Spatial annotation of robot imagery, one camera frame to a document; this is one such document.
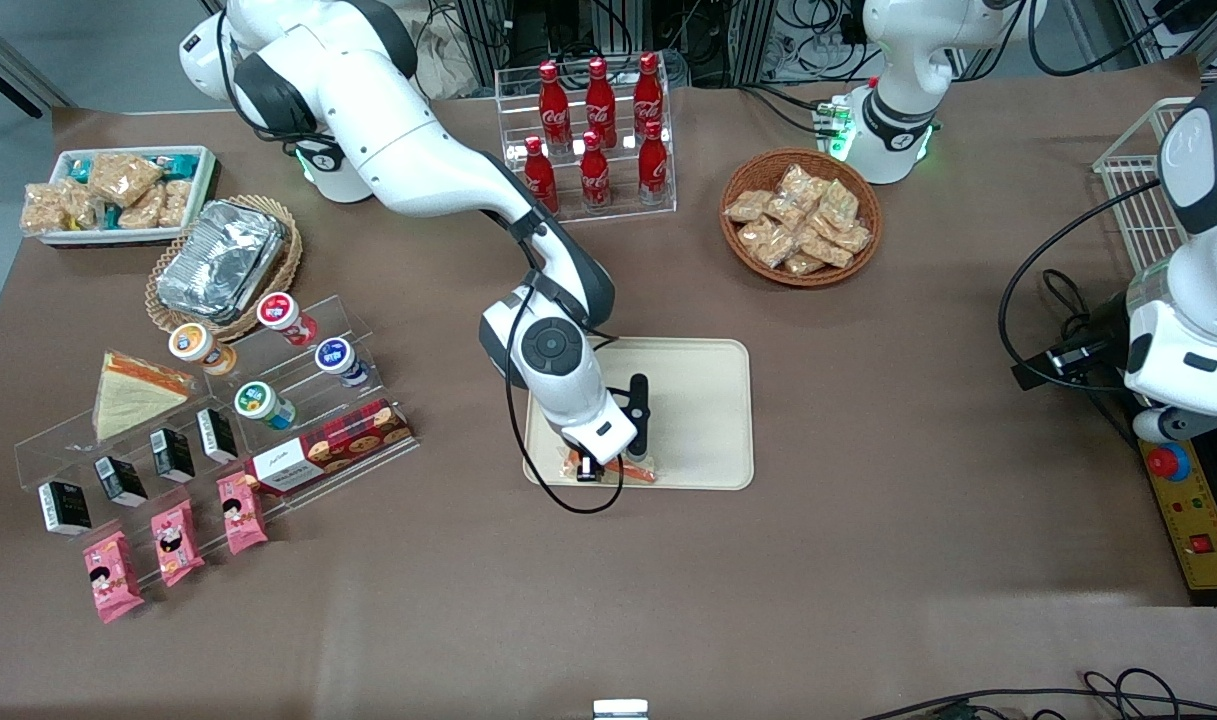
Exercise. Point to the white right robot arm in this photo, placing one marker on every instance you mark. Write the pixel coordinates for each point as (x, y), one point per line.
(418, 170)

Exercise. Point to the red tartan cookie box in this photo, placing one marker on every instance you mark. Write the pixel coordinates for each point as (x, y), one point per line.
(348, 435)

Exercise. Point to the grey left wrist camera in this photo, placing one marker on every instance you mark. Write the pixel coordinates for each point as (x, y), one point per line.
(1163, 424)

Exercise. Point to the green lid yogurt cup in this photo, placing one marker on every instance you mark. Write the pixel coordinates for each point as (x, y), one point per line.
(263, 403)

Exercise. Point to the tan snack packet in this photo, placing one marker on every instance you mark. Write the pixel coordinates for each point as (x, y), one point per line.
(800, 184)
(748, 206)
(766, 242)
(786, 213)
(804, 264)
(853, 238)
(826, 248)
(840, 203)

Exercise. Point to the clear acrylic bottle rack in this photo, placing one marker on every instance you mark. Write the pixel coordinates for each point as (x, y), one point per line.
(623, 213)

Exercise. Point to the red lid yogurt cup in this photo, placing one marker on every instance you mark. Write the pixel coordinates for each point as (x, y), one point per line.
(286, 318)

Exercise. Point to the black equipment rack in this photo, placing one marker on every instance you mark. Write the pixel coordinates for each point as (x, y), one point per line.
(728, 40)

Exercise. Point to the teal snack packet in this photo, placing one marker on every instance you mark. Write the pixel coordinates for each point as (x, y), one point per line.
(77, 169)
(176, 162)

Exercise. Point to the white rectangular bin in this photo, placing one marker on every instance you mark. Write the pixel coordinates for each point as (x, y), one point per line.
(118, 238)

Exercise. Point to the crumpled beige cloth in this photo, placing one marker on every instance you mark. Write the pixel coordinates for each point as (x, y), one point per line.
(448, 70)

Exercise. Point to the large tan cracker packet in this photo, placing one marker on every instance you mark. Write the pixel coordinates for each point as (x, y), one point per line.
(123, 176)

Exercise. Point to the clear acrylic stepped stand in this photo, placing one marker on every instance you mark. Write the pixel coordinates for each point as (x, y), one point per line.
(68, 450)

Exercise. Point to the aluminium foil container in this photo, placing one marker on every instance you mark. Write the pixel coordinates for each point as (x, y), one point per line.
(218, 260)

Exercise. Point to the triangle sandwich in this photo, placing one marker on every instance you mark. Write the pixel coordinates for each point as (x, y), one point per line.
(133, 400)
(630, 473)

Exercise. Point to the round brown wicker basket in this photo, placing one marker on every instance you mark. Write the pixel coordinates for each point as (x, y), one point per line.
(800, 279)

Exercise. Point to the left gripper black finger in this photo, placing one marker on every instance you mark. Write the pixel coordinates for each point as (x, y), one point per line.
(1029, 377)

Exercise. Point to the pink snack packet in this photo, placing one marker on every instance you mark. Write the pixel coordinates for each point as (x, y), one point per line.
(240, 512)
(113, 575)
(176, 542)

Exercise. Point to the red cola bottle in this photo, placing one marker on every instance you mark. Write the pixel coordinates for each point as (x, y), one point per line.
(653, 170)
(595, 180)
(541, 180)
(600, 105)
(554, 110)
(648, 95)

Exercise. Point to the beige plastic tray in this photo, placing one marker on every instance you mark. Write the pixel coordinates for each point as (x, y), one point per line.
(703, 400)

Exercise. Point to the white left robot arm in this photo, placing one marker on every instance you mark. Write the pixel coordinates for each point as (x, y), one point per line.
(898, 60)

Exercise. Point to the small black carton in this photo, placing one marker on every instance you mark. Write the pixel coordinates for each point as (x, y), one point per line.
(120, 482)
(172, 455)
(215, 435)
(64, 508)

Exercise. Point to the small silver metal block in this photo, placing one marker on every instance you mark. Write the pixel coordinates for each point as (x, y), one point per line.
(620, 709)

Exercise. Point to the yellow emergency stop box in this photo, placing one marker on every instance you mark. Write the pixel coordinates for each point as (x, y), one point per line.
(1193, 520)

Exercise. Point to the blue lid yogurt cup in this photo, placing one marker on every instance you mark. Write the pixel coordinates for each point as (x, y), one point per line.
(341, 360)

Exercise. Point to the oval light wicker basket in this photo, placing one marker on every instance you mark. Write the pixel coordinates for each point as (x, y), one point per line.
(287, 272)

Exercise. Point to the orange lid yogurt cup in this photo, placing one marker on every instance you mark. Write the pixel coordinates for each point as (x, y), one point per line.
(200, 348)

